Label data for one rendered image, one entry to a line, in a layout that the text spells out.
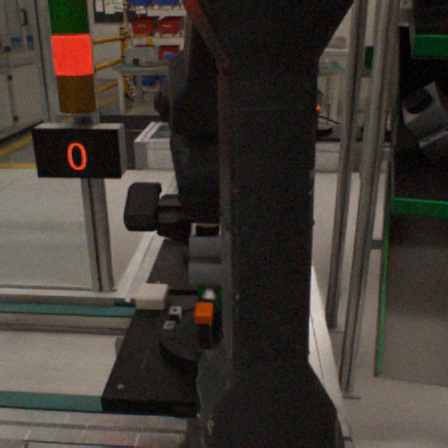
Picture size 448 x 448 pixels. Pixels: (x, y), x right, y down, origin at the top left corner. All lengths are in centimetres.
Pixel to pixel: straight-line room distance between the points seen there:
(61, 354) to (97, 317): 8
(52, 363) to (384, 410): 48
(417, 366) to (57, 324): 54
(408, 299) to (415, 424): 20
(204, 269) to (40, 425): 26
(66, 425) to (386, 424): 43
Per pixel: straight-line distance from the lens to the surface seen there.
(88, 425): 63
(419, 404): 83
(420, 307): 67
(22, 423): 66
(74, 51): 71
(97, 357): 80
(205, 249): 62
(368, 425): 78
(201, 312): 59
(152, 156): 185
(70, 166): 74
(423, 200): 56
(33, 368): 80
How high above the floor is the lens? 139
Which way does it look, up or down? 23 degrees down
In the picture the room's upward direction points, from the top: straight up
